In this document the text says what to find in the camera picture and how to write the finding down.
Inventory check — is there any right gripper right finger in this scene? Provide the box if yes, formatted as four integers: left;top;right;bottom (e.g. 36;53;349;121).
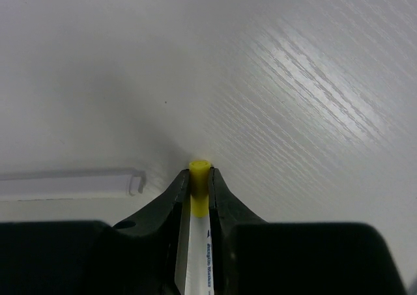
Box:
208;168;406;294

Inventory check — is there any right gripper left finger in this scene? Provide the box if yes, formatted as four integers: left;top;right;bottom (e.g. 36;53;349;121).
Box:
1;170;190;294

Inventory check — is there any white marker yellow cap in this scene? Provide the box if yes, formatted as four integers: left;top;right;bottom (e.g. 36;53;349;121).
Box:
185;160;214;294

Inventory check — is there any white divided organizer box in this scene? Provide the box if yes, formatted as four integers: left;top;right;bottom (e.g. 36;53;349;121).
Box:
1;168;146;202

